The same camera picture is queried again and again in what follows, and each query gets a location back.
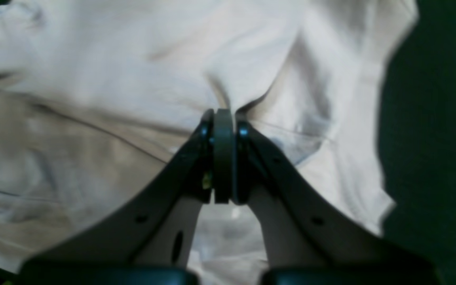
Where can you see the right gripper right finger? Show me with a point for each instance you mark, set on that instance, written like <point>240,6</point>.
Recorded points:
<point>307,240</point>

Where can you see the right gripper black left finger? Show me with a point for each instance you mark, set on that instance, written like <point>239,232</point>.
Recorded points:
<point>145,242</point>

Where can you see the pink T-shirt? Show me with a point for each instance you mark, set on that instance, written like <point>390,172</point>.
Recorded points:
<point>96,96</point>

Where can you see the black table cloth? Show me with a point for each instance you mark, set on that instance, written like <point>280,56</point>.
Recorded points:
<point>418,138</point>

